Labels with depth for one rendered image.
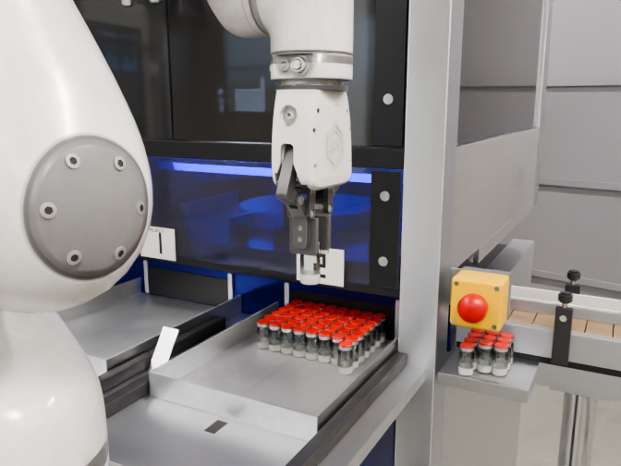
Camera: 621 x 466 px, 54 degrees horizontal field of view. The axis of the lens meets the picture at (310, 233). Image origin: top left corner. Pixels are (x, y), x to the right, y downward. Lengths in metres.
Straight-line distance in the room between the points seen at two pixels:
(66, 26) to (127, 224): 0.11
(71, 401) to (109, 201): 0.14
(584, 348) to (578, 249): 2.08
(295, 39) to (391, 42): 0.31
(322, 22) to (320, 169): 0.14
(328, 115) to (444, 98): 0.29
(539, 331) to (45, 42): 0.84
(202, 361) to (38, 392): 0.59
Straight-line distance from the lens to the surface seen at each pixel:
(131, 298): 1.30
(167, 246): 1.14
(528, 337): 1.01
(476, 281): 0.88
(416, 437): 1.01
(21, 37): 0.33
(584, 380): 1.03
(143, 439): 0.79
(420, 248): 0.90
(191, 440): 0.78
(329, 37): 0.61
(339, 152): 0.64
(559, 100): 3.04
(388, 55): 0.90
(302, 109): 0.59
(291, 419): 0.76
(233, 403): 0.80
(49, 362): 0.41
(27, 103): 0.31
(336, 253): 0.95
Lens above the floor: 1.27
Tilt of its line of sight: 12 degrees down
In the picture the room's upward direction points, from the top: straight up
